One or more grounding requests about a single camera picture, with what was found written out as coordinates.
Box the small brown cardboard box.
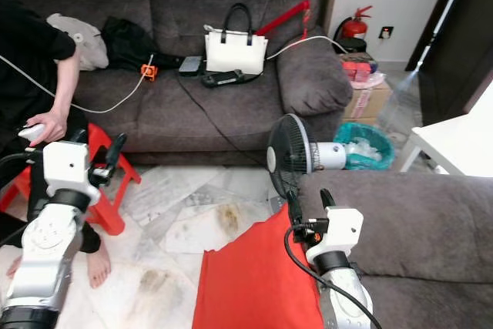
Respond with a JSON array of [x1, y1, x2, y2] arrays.
[[345, 81, 394, 123]]

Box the teal plastic basket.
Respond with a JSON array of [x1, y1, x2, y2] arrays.
[[334, 121, 395, 171]]

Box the black jacket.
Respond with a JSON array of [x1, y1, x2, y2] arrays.
[[102, 17, 186, 72]]

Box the long white cable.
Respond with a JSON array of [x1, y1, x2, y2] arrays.
[[0, 53, 155, 114]]

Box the grey plush cushion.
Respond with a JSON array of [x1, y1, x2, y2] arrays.
[[46, 13, 110, 72]]

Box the dark door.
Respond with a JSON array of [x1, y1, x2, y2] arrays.
[[404, 0, 493, 126]]

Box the white handheld controller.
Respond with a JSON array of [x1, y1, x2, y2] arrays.
[[18, 123, 47, 143]]

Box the black handheld controller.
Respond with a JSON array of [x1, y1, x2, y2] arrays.
[[200, 69, 247, 88]]

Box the white table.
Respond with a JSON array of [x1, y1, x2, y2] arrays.
[[401, 82, 493, 177]]

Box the red packaged box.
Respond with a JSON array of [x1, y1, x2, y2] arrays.
[[341, 53, 382, 85]]

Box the white handbag black handles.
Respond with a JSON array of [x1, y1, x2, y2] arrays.
[[203, 3, 270, 77]]

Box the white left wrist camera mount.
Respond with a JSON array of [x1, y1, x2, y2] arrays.
[[42, 141, 91, 197]]

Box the red pillow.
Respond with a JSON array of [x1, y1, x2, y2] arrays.
[[193, 204, 324, 329]]

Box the person in black clothes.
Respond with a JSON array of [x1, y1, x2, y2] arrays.
[[0, 0, 116, 290]]

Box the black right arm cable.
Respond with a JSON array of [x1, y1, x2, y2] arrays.
[[282, 223, 384, 329]]

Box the red folding stand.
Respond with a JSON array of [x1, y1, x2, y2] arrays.
[[254, 0, 313, 41]]

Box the short white cable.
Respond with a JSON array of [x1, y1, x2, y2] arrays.
[[266, 35, 347, 60]]

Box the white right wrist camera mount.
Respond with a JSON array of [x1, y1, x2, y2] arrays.
[[316, 206, 364, 257]]

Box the red fire extinguisher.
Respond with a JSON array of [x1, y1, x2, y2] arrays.
[[335, 5, 373, 54]]

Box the black phone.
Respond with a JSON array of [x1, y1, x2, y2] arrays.
[[179, 55, 203, 77]]

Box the red plastic stool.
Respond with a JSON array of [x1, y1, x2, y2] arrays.
[[0, 123, 143, 236]]

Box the black floor fan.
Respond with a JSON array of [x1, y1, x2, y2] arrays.
[[267, 113, 349, 199]]

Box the small orange clip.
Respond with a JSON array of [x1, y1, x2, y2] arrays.
[[141, 63, 159, 83]]

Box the short grey fabric sofa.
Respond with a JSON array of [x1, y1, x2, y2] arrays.
[[297, 169, 493, 329]]

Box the person's left hand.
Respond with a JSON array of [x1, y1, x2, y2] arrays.
[[29, 109, 70, 145]]

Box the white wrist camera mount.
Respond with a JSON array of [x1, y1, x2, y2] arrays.
[[316, 206, 364, 257], [42, 141, 91, 197]]

